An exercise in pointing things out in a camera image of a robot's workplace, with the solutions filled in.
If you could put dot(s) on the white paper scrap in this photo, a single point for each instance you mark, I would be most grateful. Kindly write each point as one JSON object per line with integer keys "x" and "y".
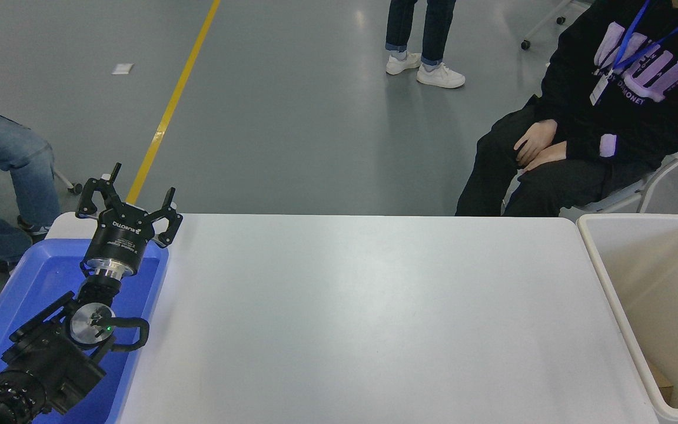
{"x": 122, "y": 68}

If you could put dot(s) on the person's right hand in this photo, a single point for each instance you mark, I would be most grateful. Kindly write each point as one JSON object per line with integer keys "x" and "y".
{"x": 536, "y": 138}

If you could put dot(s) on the grey and white chair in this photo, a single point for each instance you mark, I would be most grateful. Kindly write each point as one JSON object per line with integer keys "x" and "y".
{"x": 645, "y": 191}

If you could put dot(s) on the white wheeled chair leg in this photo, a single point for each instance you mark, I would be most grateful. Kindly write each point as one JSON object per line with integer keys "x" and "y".
{"x": 545, "y": 23}

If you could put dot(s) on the large pale plastic bin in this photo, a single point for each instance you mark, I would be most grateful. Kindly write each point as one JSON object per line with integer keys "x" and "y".
{"x": 651, "y": 282}

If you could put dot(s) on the person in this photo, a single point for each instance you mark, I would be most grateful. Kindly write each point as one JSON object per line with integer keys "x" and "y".
{"x": 574, "y": 70}
{"x": 433, "y": 23}
{"x": 15, "y": 159}

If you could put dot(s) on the person's left hand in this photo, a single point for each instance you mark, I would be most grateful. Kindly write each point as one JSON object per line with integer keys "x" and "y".
{"x": 554, "y": 156}

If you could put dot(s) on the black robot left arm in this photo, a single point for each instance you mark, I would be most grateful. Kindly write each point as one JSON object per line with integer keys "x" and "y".
{"x": 50, "y": 359}

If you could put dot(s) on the brown cardboard scrap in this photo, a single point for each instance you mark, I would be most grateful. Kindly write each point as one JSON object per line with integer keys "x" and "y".
{"x": 662, "y": 383}

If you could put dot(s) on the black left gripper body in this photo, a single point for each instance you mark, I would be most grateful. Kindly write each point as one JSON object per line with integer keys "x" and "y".
{"x": 120, "y": 238}

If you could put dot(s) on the blue plastic tray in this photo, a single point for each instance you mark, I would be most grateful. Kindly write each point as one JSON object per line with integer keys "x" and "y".
{"x": 39, "y": 277}

